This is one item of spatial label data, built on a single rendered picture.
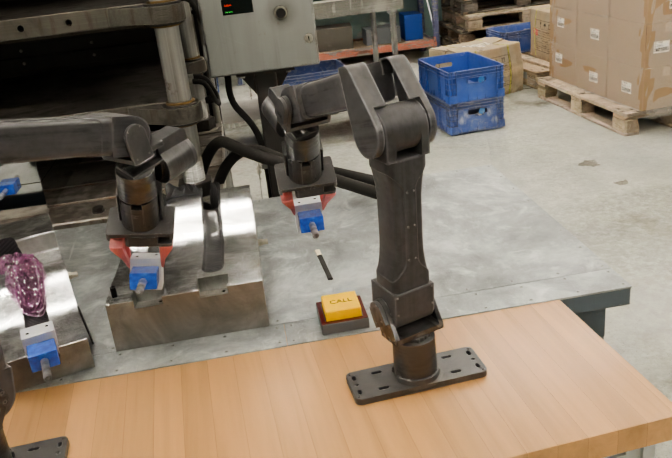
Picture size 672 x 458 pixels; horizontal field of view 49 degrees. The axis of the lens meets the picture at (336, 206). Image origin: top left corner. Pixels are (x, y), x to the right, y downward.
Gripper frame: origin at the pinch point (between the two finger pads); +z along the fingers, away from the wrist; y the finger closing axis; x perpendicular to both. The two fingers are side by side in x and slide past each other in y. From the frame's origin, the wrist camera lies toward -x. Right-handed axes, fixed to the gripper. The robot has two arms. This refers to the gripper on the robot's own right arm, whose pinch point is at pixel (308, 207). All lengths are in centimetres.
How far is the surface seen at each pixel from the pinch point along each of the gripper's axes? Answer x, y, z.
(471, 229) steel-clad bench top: -3.1, -34.5, 19.1
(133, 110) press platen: -62, 37, 23
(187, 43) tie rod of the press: -120, 23, 47
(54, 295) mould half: 6.5, 46.7, 5.1
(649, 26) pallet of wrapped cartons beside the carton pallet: -231, -232, 156
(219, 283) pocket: 11.8, 17.7, 2.6
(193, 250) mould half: -0.9, 22.3, 8.1
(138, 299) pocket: 11.9, 31.7, 3.0
